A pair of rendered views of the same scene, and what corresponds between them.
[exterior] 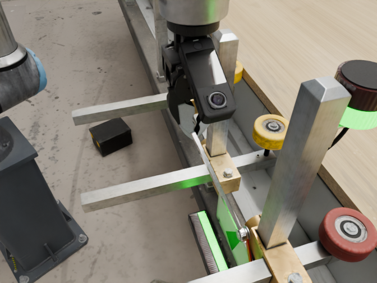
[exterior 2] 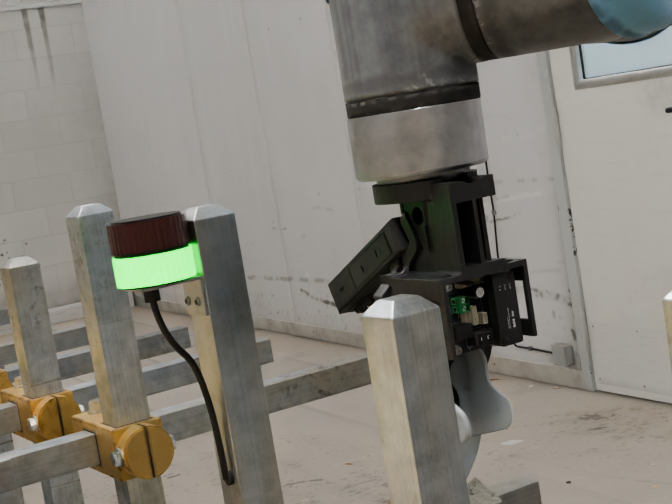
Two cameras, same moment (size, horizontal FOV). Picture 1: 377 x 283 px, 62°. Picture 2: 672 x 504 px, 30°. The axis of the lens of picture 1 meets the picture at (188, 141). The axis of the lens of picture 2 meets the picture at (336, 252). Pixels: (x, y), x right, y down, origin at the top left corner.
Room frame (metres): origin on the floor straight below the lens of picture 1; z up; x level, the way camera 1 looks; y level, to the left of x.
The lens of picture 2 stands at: (1.21, -0.26, 1.22)
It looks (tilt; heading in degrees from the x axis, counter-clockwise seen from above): 6 degrees down; 167
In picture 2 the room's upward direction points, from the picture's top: 9 degrees counter-clockwise
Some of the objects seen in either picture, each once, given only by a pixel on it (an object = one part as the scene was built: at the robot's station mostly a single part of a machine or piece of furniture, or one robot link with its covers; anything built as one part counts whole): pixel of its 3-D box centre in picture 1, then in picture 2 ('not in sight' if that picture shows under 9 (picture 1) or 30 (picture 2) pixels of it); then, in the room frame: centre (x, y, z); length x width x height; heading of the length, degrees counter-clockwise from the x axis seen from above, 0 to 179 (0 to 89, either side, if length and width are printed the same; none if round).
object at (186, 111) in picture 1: (182, 113); (482, 412); (0.41, 0.01, 1.01); 0.06 x 0.03 x 0.09; 17
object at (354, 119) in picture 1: (355, 103); (154, 266); (0.27, -0.18, 1.14); 0.06 x 0.06 x 0.02
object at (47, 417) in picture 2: not in sight; (41, 412); (-0.24, -0.29, 0.95); 0.14 x 0.06 x 0.05; 17
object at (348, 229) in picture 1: (339, 244); not in sight; (0.25, -0.25, 0.85); 0.08 x 0.08 x 0.11
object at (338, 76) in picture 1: (364, 83); (148, 233); (0.27, -0.18, 1.16); 0.06 x 0.06 x 0.02
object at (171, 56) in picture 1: (191, 54); (444, 265); (0.42, 0.00, 1.11); 0.09 x 0.08 x 0.12; 17
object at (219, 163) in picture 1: (218, 164); not in sight; (0.47, -0.07, 0.80); 0.14 x 0.06 x 0.05; 17
